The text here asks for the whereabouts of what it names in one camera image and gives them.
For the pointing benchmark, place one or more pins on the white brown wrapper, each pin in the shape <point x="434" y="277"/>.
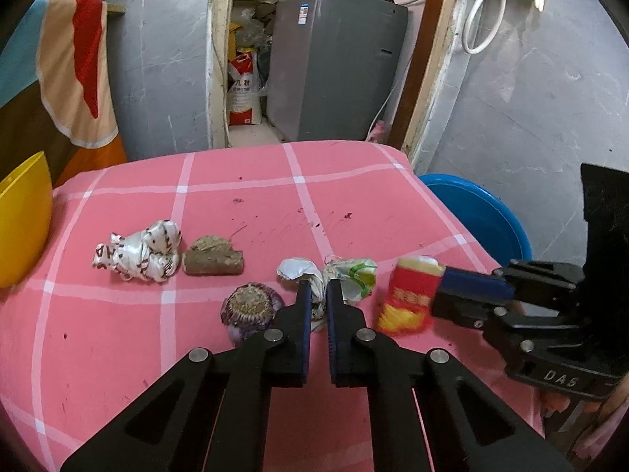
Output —
<point x="151" y="254"/>

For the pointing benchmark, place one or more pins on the teal orange red towel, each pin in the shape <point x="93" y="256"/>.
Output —
<point x="59" y="45"/>

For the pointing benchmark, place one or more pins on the grey refrigerator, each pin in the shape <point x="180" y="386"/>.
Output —
<point x="332" y="66"/>

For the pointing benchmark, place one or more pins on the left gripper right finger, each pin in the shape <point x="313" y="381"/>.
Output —
<point x="427" y="411"/>

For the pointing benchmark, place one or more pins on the red yellow snack packet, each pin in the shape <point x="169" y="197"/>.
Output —
<point x="406" y="309"/>

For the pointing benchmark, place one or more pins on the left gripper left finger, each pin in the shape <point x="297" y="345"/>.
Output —
<point x="209" y="412"/>

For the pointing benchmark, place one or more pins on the red white rice sack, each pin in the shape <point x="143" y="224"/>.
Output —
<point x="244" y="107"/>

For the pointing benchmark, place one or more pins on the yellow plastic bowl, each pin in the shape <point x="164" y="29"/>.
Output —
<point x="26" y="209"/>

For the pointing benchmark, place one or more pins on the brown counter cabinet front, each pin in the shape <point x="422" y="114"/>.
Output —
<point x="27" y="128"/>

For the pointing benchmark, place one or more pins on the green white wrapper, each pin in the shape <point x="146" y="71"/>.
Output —
<point x="357" y="280"/>

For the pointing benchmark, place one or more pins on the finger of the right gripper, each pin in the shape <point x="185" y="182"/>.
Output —
<point x="474" y="286"/>

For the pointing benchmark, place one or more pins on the pink checked tablecloth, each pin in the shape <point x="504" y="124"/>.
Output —
<point x="78" y="344"/>

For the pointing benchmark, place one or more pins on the yellow sack by door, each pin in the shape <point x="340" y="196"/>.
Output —
<point x="232" y="41"/>

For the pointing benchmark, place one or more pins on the blue plastic bucket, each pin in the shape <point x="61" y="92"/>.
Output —
<point x="491" y="222"/>

